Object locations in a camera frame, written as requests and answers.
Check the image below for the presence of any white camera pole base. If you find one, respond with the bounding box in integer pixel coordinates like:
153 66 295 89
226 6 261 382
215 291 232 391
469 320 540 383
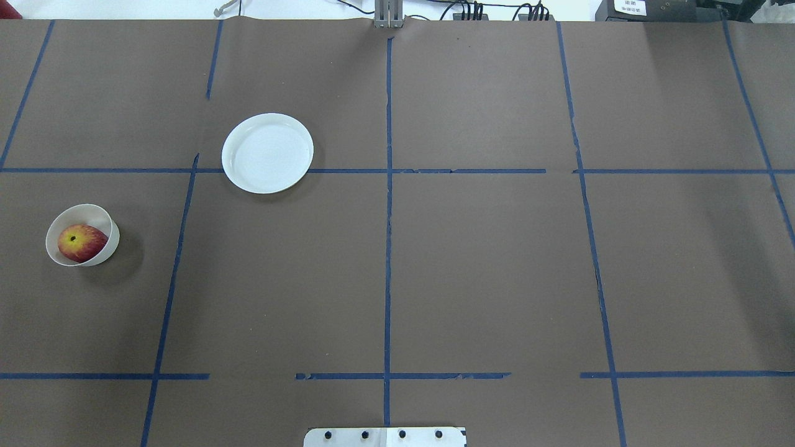
303 427 468 446

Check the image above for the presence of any white round plate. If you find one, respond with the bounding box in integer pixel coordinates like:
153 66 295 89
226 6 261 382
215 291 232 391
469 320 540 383
220 113 315 194

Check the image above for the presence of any aluminium frame post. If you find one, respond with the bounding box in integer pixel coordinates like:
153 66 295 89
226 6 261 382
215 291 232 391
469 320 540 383
374 0 405 29

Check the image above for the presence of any black electronics box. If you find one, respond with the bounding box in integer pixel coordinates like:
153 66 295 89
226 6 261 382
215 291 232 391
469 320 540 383
594 1 723 23

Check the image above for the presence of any white bowl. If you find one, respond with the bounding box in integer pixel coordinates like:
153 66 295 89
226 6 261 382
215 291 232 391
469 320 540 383
45 204 120 267

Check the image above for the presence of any brown paper table cover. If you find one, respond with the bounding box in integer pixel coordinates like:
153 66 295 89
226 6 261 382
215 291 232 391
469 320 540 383
2 17 793 446

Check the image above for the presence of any red yellow apple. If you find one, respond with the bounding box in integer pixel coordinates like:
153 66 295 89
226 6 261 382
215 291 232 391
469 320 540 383
57 224 109 263

